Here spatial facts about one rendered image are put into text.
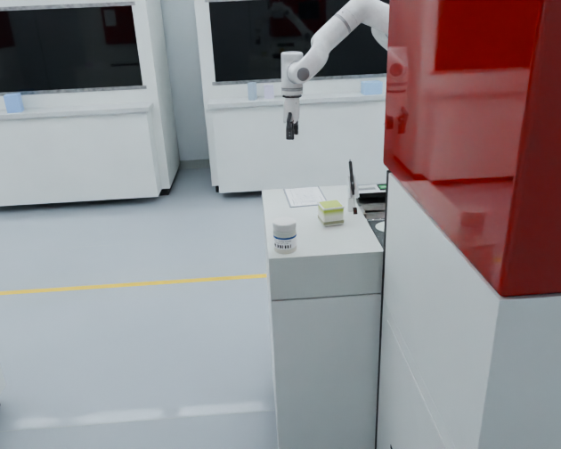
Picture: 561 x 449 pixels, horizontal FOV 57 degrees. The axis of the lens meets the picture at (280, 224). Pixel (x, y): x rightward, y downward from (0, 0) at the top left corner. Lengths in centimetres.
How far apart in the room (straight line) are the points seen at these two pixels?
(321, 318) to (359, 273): 19
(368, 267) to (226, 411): 113
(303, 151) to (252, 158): 46
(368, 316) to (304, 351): 24
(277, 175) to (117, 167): 143
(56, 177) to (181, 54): 180
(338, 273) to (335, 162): 324
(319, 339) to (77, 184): 363
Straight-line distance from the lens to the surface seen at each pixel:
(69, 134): 488
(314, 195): 202
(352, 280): 161
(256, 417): 242
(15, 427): 270
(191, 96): 574
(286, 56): 202
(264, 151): 468
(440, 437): 126
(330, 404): 188
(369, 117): 474
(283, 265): 155
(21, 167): 511
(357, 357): 177
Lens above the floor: 166
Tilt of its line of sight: 23 degrees down
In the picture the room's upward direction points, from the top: 2 degrees counter-clockwise
